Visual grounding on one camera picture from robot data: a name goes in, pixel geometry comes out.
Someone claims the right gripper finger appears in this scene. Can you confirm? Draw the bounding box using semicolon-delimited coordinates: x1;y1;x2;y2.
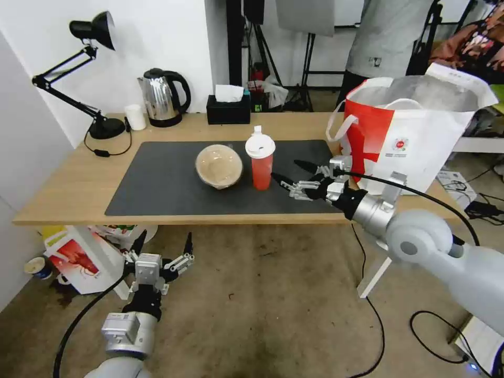
294;159;335;179
270;172;322;201

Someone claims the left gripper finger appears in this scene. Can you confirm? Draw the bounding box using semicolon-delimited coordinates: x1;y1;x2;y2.
123;229;149;264
162;231;196;282

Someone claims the colourful printed bag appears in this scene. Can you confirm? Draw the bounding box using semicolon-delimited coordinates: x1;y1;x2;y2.
87;224;139;246

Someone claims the white plastic bag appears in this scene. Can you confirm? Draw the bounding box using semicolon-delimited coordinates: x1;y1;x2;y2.
261;76;290;110

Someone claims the brown takeout bowl clear lid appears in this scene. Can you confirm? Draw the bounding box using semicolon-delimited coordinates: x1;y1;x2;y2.
195;144;245;192

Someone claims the red white takeout bag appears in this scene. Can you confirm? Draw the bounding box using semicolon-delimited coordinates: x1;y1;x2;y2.
325;62;496;196

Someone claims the red drink cup white lid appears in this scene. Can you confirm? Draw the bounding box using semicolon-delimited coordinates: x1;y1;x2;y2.
244;125;276;191

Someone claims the red white carton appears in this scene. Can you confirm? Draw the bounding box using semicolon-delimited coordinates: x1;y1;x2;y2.
42;226;135;300

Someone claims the black desk mat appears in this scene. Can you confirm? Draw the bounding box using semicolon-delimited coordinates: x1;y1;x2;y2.
103;139;348;217

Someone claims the white table leg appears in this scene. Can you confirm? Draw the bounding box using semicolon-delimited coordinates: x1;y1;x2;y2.
357;255;393;299

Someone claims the yellow packet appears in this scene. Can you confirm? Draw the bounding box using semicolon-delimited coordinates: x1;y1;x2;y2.
40;225;72;242

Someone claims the instant noodle cup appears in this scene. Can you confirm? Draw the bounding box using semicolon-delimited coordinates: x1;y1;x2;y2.
23;256;54;281

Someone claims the black tissue box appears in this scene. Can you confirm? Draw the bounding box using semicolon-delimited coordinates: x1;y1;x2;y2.
206;93;251;125

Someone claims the white paper sheet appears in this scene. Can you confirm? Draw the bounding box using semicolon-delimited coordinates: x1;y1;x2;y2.
434;166;478;210

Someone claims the white tissue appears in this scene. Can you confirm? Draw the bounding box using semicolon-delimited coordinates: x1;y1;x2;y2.
214;84;245;104

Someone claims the black desk lamp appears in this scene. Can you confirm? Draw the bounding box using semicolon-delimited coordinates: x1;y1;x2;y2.
31;10;127;140

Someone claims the small white cup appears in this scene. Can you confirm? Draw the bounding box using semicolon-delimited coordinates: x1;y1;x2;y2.
124;103;148;131

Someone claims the black power adapter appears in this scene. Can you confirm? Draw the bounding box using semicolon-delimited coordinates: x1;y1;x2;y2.
464;199;504;228

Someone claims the black light stand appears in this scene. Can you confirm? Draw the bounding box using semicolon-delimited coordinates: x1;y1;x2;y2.
238;0;285;86

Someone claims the person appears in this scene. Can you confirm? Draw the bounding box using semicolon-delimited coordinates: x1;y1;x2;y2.
335;0;435;114

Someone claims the steel electric kettle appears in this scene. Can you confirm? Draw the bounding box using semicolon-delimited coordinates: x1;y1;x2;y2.
136;68;192;128

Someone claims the grey reflector panel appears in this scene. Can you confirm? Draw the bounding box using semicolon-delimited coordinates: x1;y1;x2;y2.
275;0;336;38

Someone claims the white power box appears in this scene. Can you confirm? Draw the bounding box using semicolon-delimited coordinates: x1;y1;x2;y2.
448;314;504;378

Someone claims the floral cloth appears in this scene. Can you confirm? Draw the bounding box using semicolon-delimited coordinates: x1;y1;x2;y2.
428;10;504;86

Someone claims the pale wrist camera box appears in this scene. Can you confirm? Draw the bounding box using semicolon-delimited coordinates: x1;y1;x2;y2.
135;253;163;285
329;155;352;179

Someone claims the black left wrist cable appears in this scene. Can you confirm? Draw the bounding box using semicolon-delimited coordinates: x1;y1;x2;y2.
52;270;137;378

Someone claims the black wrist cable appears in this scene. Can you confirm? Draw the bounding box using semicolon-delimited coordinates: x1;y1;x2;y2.
340;168;480;247
52;270;137;378

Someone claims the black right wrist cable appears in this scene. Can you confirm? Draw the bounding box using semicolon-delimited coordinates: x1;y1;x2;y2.
340;168;480;247

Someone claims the black lamp cord with switch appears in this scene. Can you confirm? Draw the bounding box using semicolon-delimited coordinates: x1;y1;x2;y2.
83;117;133;159

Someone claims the looped black floor cable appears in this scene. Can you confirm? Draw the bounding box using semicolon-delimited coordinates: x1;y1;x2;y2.
409;310;494;375

